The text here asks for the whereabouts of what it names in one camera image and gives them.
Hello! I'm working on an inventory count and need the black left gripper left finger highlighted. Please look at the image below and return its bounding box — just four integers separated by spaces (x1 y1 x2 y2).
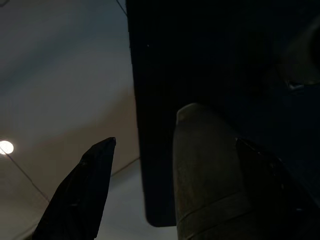
31 136 117 240

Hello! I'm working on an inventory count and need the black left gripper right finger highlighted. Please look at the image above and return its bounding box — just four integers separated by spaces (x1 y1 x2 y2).
235 137 320 240

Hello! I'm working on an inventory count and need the black rounded floor mat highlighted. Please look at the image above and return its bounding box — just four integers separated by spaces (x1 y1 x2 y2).
124 0 320 228

